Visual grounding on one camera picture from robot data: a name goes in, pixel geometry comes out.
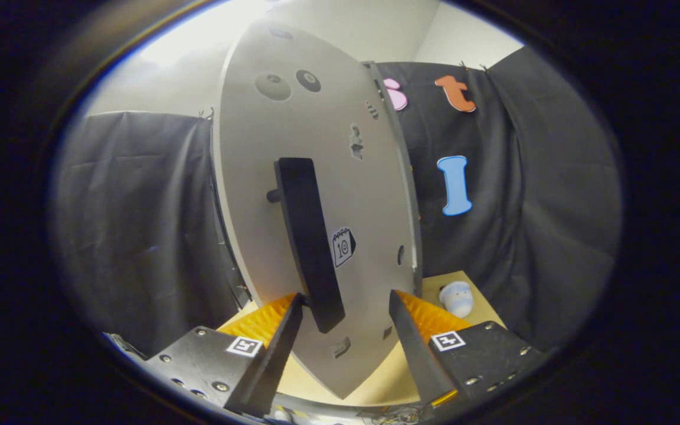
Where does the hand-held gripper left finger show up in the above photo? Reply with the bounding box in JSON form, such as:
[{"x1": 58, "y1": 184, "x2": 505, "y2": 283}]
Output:
[{"x1": 139, "y1": 292, "x2": 305, "y2": 417}]

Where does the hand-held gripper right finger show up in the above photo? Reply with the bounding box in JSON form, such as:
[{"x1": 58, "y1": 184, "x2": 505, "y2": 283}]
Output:
[{"x1": 388, "y1": 289, "x2": 547, "y2": 409}]

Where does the black door handle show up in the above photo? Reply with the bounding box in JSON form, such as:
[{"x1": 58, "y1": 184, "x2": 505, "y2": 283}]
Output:
[{"x1": 266, "y1": 156, "x2": 346, "y2": 335}]

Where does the white cabinet door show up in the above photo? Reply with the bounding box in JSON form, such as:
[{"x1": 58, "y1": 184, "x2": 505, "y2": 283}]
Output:
[{"x1": 213, "y1": 21, "x2": 423, "y2": 401}]

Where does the small white blue toy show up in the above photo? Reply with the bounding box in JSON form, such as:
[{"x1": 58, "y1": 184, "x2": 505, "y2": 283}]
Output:
[{"x1": 439, "y1": 281, "x2": 474, "y2": 319}]

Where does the grey cabinet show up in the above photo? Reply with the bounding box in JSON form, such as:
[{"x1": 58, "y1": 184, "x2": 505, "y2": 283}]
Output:
[{"x1": 210, "y1": 59, "x2": 424, "y2": 310}]

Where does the black backdrop cloth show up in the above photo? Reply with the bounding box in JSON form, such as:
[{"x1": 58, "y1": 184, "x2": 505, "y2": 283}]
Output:
[{"x1": 51, "y1": 47, "x2": 623, "y2": 358}]

